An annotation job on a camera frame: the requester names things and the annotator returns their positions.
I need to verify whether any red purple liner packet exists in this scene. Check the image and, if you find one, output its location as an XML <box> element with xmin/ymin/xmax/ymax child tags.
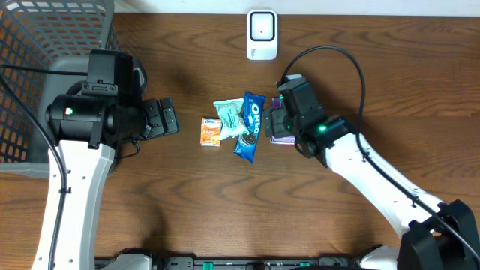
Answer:
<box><xmin>270</xmin><ymin>97</ymin><xmax>295</xmax><ymax>146</ymax></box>

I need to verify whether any blue oreo cookie pack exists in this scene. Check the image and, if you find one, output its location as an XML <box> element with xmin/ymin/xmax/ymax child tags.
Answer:
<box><xmin>234</xmin><ymin>91</ymin><xmax>266</xmax><ymax>164</ymax></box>

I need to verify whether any mint green wipes packet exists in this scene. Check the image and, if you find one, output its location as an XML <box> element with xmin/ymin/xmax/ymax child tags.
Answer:
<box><xmin>213</xmin><ymin>98</ymin><xmax>248</xmax><ymax>140</ymax></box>

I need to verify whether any orange snack packet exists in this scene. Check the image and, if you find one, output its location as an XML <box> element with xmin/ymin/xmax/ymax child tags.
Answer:
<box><xmin>200</xmin><ymin>118</ymin><xmax>221</xmax><ymax>147</ymax></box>

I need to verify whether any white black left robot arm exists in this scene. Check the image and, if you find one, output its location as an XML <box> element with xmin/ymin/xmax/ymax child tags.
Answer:
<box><xmin>32</xmin><ymin>49</ymin><xmax>179</xmax><ymax>269</ymax></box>

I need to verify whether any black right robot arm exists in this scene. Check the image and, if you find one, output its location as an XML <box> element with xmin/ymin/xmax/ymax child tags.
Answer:
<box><xmin>264</xmin><ymin>74</ymin><xmax>479</xmax><ymax>269</ymax></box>

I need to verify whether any white barcode scanner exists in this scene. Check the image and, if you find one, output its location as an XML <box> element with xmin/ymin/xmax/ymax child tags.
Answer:
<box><xmin>246</xmin><ymin>10</ymin><xmax>278</xmax><ymax>61</ymax></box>

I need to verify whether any dark grey plastic mesh basket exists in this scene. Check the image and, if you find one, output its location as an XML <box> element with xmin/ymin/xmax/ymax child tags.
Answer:
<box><xmin>1</xmin><ymin>0</ymin><xmax>120</xmax><ymax>179</ymax></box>

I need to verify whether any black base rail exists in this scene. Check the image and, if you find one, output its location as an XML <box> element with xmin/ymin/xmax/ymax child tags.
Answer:
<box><xmin>93</xmin><ymin>255</ymin><xmax>383</xmax><ymax>270</ymax></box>

